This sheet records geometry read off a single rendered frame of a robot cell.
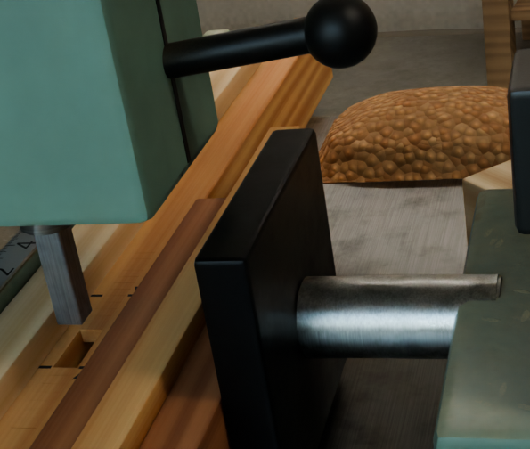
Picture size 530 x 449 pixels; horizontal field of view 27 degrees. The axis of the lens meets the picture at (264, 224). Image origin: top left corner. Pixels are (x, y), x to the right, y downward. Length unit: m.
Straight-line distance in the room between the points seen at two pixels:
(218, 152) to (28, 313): 0.16
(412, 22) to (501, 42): 0.77
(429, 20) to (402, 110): 3.23
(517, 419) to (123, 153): 0.12
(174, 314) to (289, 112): 0.27
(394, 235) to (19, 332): 0.19
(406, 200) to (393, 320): 0.20
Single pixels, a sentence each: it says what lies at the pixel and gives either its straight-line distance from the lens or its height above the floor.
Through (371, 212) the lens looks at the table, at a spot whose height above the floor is 0.90.
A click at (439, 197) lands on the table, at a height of 0.90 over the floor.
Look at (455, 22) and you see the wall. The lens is 3.77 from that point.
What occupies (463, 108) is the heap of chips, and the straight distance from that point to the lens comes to 0.56.
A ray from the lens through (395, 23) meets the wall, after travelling 3.82.
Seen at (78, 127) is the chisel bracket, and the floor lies 1.03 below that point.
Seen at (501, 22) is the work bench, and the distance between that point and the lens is 3.07.
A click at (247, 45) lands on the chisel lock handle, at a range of 0.31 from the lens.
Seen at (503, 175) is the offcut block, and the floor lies 0.93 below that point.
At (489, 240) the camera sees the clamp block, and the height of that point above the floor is 0.96.
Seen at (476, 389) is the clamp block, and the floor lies 0.96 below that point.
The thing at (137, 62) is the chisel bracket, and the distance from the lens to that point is 0.30.
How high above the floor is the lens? 1.13
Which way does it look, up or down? 26 degrees down
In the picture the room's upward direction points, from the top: 10 degrees counter-clockwise
